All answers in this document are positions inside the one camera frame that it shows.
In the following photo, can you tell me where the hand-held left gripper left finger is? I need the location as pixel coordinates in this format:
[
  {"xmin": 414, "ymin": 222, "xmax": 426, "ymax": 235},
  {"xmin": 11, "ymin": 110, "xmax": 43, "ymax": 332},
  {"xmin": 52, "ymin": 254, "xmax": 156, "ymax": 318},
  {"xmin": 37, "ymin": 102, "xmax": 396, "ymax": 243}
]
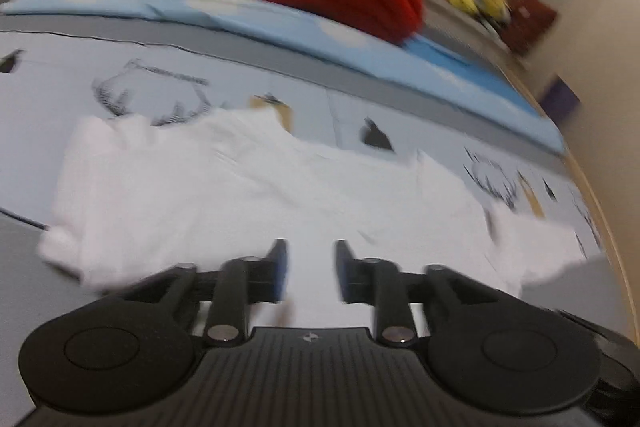
[{"xmin": 116, "ymin": 238, "xmax": 289, "ymax": 347}]

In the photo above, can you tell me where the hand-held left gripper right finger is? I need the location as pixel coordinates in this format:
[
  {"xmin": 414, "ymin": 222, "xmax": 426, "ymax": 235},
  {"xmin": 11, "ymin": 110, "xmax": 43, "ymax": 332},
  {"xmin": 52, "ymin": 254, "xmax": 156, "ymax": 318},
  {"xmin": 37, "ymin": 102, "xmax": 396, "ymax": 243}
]
[{"xmin": 334, "ymin": 239, "xmax": 502, "ymax": 348}]

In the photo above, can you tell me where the white small garment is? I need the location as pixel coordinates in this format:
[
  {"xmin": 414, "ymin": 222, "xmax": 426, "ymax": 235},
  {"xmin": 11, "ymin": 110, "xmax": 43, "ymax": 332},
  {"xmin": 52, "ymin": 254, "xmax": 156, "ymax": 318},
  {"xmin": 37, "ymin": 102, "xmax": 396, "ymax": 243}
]
[{"xmin": 37, "ymin": 109, "xmax": 601, "ymax": 339}]

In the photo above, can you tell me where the printed deer bed sheet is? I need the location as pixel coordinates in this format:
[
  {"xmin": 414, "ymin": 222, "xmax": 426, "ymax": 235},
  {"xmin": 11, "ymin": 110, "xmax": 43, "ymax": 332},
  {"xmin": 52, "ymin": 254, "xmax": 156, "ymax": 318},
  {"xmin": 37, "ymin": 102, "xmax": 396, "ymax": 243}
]
[{"xmin": 0, "ymin": 27, "xmax": 610, "ymax": 427}]

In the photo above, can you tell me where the light blue quilt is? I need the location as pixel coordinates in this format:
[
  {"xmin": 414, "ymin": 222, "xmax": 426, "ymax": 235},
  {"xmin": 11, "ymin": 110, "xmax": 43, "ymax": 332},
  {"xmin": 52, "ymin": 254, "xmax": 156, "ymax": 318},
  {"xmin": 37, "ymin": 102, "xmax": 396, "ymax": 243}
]
[{"xmin": 0, "ymin": 0, "xmax": 567, "ymax": 156}]

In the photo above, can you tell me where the wooden bed frame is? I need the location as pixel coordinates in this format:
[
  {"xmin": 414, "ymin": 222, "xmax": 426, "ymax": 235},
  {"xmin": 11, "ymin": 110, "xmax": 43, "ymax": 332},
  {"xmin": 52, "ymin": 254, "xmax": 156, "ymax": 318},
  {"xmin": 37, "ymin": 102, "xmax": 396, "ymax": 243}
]
[{"xmin": 492, "ymin": 52, "xmax": 640, "ymax": 348}]

